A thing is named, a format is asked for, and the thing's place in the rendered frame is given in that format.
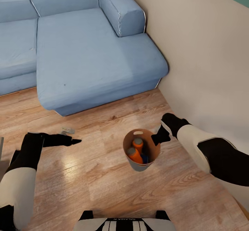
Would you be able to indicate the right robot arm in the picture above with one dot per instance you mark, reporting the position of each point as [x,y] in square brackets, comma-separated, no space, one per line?
[212,154]

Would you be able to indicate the sofa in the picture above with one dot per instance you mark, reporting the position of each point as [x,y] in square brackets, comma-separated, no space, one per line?
[79,54]

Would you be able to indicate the robot trunk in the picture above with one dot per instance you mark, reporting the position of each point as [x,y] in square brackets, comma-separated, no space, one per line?
[124,226]

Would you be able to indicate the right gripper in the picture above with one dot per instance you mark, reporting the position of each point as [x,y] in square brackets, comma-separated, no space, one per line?
[160,138]

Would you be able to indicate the trash can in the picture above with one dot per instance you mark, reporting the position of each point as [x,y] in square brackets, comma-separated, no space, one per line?
[148,148]

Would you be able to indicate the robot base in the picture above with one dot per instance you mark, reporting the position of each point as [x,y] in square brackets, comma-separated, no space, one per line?
[160,223]

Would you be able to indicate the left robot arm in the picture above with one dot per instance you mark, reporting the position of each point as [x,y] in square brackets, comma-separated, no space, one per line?
[18,184]

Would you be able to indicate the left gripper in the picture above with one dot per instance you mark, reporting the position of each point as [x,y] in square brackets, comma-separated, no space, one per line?
[65,140]

